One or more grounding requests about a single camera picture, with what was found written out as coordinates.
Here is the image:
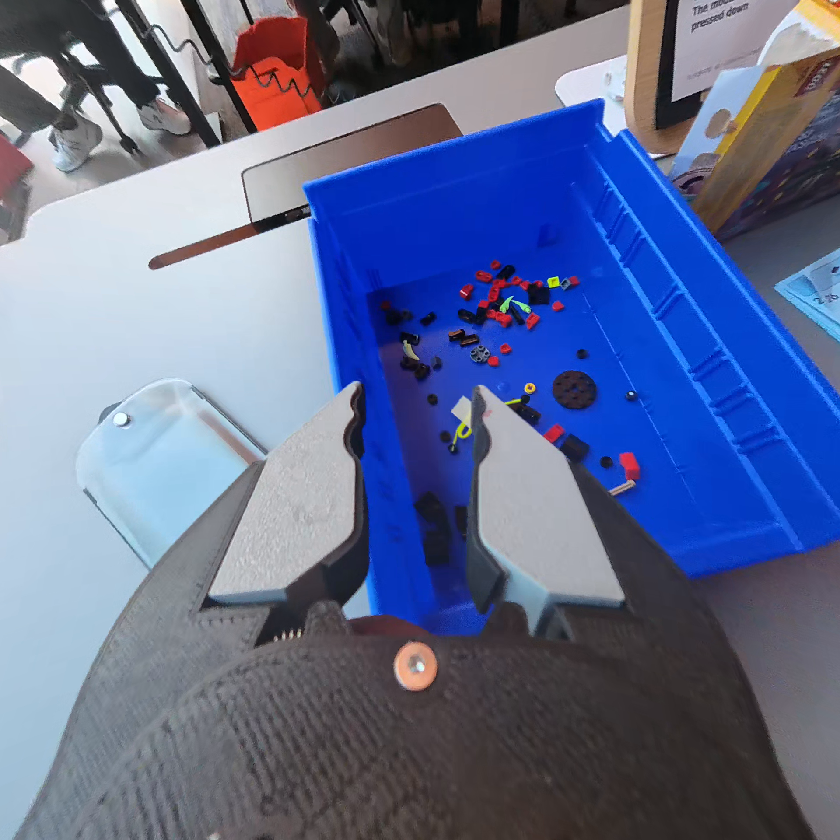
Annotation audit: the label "black round lego plate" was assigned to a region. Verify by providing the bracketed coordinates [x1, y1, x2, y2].
[553, 371, 599, 412]

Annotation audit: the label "blue plastic bin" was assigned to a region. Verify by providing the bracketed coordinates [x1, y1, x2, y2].
[303, 98, 840, 636]

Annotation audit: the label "orange bin on floor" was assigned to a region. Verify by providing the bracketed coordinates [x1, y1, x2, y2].
[231, 16, 326, 114]

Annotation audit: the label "clear plastic desk plate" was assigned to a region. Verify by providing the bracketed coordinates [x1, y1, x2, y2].
[75, 378, 267, 569]

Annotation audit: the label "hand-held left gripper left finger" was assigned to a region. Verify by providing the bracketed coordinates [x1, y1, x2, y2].
[206, 382, 368, 608]

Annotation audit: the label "purple and yellow lego box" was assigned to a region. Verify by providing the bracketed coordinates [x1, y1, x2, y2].
[669, 0, 840, 240]

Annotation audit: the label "red object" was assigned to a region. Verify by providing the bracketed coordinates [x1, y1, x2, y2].
[0, 134, 34, 242]

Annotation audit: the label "small lego pieces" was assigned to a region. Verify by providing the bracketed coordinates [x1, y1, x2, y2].
[381, 259, 642, 568]

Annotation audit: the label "black metal table frame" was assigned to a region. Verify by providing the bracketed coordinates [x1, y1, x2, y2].
[115, 0, 258, 148]

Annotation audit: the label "wooden board with instruction sheet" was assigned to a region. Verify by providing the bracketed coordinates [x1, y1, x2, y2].
[623, 0, 809, 155]

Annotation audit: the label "white round stand base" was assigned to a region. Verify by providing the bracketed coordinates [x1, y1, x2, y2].
[556, 56, 632, 110]

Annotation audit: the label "brown desk cable hatch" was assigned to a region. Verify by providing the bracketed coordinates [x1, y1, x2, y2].
[147, 103, 464, 271]

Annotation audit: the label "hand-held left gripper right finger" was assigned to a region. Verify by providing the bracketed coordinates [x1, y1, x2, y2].
[465, 385, 626, 637]

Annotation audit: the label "lego instruction booklet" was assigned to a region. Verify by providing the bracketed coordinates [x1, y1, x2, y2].
[774, 249, 840, 336]

